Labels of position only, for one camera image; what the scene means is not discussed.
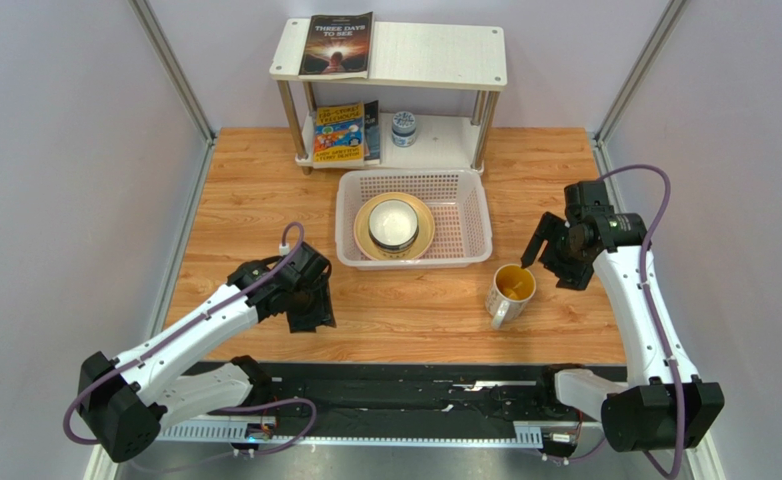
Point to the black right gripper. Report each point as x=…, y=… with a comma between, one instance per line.
x=562, y=252

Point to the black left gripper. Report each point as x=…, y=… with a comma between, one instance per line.
x=321, y=315

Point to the patterned mug yellow inside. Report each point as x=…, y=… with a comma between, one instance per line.
x=511, y=289

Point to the white plastic basket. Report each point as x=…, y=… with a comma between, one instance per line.
x=455, y=198

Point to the white bowl dark outside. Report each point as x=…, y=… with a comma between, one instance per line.
x=393, y=223

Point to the yellow plate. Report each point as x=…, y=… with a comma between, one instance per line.
x=427, y=226

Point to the grey patterned bowl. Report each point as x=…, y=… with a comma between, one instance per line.
x=391, y=251

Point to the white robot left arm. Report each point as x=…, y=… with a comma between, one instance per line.
x=126, y=401

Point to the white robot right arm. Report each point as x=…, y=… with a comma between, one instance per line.
x=665, y=404

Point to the yellow treehouse book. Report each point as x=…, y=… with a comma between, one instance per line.
x=339, y=136

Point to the blue white ceramic jar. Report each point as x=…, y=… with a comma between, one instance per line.
x=404, y=129

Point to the white two-tier shelf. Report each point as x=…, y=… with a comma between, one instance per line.
x=409, y=55

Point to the dark blue book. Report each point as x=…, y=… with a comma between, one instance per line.
x=372, y=133

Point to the dark Three Days book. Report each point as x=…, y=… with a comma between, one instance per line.
x=337, y=46

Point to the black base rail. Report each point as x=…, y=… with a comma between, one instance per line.
x=409, y=405

